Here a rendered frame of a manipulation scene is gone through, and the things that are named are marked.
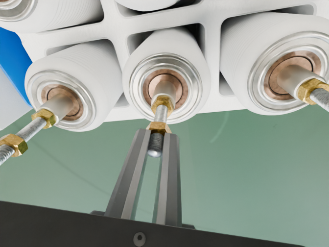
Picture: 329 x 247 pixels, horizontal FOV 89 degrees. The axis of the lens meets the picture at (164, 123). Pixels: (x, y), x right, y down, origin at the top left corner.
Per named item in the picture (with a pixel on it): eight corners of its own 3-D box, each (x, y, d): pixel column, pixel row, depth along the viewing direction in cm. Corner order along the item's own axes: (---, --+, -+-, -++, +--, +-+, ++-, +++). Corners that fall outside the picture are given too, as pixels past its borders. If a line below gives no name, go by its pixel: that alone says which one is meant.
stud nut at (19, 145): (2, 141, 14) (-8, 149, 13) (5, 129, 13) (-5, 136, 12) (26, 153, 14) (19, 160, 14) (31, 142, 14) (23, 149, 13)
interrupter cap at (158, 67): (206, 112, 19) (207, 115, 18) (144, 125, 21) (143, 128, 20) (194, 40, 15) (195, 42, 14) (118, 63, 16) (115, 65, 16)
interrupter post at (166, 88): (179, 97, 18) (179, 113, 15) (158, 102, 19) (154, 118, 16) (173, 76, 17) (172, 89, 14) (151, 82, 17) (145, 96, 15)
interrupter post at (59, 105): (54, 105, 20) (34, 121, 17) (55, 88, 19) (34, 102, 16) (74, 113, 20) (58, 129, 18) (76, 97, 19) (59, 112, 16)
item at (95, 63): (86, 71, 36) (21, 117, 21) (95, 23, 30) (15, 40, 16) (129, 89, 37) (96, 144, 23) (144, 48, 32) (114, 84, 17)
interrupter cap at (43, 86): (31, 113, 21) (27, 116, 20) (29, 55, 17) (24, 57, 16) (91, 135, 22) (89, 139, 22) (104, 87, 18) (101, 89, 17)
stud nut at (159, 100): (174, 97, 14) (174, 102, 14) (173, 113, 15) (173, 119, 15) (152, 95, 15) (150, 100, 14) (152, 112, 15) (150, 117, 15)
